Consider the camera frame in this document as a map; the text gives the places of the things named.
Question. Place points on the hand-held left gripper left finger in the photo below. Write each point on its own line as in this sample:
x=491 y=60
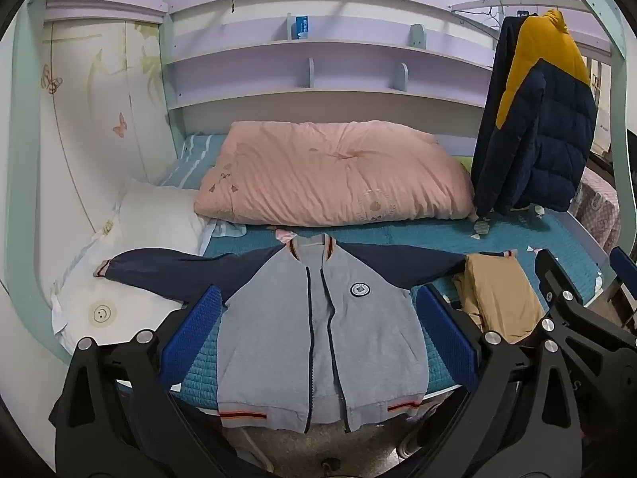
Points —
x=191 y=331

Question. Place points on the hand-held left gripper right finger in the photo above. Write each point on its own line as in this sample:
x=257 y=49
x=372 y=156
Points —
x=443 y=331

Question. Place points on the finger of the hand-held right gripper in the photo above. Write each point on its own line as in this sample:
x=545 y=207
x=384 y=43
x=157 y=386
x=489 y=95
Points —
x=626 y=289
x=562 y=308

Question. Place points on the grey and navy jacket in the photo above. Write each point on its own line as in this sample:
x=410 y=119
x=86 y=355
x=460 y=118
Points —
x=278 y=318

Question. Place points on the folded tan pants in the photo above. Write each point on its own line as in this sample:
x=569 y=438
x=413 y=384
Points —
x=497 y=294

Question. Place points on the pink patterned cloth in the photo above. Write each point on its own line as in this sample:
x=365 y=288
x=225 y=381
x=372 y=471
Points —
x=599 y=204

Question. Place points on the teal quilted bed cover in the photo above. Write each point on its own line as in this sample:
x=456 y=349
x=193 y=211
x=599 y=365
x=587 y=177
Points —
x=398 y=239

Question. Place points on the white pillow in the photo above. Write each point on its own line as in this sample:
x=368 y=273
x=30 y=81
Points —
x=139 y=229

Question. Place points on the light blue striped sheet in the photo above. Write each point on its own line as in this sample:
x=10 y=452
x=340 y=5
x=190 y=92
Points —
x=189 y=164

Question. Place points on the navy and yellow puffer jacket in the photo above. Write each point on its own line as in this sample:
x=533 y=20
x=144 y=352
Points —
x=542 y=134

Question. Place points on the pink quilt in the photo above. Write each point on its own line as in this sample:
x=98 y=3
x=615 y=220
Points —
x=323 y=169

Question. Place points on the white wardrobe with butterflies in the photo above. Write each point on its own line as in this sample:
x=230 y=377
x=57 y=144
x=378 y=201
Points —
x=99 y=109

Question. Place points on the small blue box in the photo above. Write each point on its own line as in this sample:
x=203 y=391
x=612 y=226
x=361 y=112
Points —
x=301 y=27

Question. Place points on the mint green bed frame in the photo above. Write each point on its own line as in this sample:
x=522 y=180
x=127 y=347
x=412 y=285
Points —
x=25 y=184

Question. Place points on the lavender wall shelf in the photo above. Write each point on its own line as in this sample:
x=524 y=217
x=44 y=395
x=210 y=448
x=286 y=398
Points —
x=348 y=59

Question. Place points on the white clothes rail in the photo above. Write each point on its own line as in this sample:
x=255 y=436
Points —
x=477 y=6

